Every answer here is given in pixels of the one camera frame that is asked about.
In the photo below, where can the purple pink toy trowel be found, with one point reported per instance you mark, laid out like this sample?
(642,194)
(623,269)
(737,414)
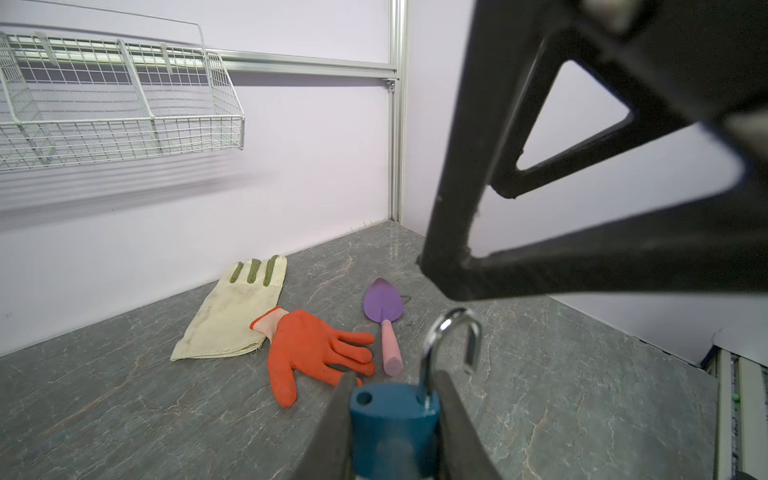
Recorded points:
(383,304)

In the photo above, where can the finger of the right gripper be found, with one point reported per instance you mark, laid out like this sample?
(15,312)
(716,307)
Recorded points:
(672,64)

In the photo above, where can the white wire wall shelf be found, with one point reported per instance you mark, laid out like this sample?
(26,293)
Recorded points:
(77,92)

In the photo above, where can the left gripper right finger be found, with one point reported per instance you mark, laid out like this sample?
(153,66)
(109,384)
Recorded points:
(461,455)

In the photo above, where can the red rubber glove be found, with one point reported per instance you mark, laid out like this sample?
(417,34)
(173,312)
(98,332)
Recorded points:
(300,341)

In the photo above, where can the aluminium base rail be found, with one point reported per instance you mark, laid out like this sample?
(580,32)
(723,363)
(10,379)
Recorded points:
(741,430)

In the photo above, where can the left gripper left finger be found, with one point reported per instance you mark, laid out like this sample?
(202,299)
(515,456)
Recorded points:
(329,453)

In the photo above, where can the cream work glove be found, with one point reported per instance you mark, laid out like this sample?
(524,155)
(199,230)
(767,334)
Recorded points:
(221,328)

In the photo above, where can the small blue padlock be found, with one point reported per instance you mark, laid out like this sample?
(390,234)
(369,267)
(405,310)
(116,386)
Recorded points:
(395,425)

